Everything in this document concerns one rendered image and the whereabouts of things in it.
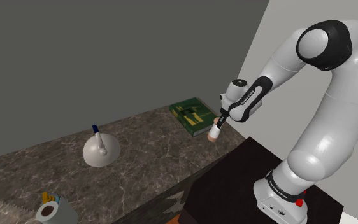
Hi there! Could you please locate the white and peach bottle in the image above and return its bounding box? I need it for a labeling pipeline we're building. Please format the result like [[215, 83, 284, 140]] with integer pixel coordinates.
[[207, 116, 222, 143]]

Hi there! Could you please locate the green hardcover book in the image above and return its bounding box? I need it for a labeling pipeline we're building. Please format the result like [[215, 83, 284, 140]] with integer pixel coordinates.
[[168, 97, 220, 138]]

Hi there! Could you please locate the dark robot stand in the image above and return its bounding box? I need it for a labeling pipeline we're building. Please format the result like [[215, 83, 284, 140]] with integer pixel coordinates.
[[178, 136, 345, 224]]

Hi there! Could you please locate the white pen with blue cap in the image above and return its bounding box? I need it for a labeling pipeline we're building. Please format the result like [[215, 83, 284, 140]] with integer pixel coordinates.
[[92, 124, 108, 156]]

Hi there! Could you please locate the white dome-shaped bowl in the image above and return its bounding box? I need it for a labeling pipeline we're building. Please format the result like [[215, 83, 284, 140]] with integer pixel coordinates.
[[82, 133, 122, 168]]

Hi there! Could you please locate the grey mug with white rim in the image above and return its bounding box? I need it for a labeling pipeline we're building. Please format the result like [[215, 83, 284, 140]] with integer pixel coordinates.
[[36, 195, 80, 224]]

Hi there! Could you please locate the yellow and blue small object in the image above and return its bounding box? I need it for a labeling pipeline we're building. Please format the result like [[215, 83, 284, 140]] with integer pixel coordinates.
[[41, 191, 61, 205]]

